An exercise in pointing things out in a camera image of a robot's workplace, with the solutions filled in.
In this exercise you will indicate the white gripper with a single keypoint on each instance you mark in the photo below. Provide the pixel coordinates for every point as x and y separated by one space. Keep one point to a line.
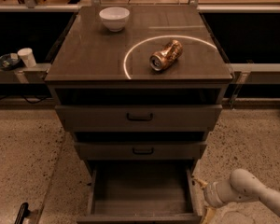
209 193

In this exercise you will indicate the grey bottom drawer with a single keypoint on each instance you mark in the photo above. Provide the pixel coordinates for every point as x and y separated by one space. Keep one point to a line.
141 192

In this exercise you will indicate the grey drawer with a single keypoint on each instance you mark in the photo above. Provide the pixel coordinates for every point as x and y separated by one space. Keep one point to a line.
98 151
141 192
138 118

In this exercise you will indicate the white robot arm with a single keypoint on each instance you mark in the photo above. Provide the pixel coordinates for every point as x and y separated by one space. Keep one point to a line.
240 187

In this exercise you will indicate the grey drawer cabinet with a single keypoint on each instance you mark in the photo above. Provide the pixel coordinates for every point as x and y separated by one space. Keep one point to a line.
98 67

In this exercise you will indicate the grey middle drawer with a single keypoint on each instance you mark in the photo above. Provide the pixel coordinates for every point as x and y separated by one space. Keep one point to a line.
98 151

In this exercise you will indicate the grey top drawer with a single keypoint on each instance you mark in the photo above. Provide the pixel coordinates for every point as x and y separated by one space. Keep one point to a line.
138 118

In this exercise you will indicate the crushed golden soda can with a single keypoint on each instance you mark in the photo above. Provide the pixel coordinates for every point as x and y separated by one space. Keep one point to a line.
163 59

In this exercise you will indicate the black object on floor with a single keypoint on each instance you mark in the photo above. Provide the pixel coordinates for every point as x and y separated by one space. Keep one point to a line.
22 214

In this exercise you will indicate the white ceramic bowl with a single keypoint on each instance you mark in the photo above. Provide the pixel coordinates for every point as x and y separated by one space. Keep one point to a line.
114 18

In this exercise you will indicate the white paper cup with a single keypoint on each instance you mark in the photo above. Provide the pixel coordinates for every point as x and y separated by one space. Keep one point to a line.
27 57

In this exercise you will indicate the dark blue bowl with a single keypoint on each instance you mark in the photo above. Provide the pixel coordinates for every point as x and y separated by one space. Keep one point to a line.
9 61

